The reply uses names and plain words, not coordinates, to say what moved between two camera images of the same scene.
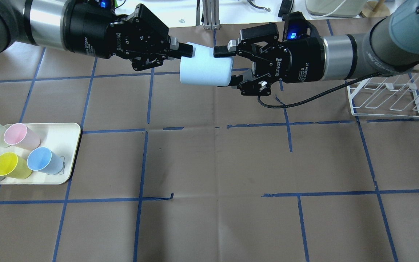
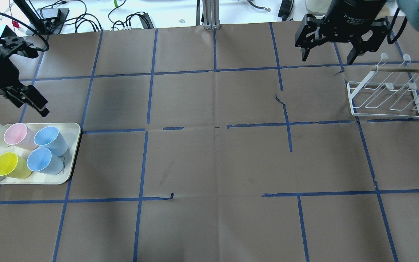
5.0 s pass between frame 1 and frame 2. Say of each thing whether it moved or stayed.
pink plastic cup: stayed
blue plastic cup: stayed
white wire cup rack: stayed
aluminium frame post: stayed
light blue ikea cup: moved
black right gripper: moved
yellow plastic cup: stayed
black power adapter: stayed
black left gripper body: moved
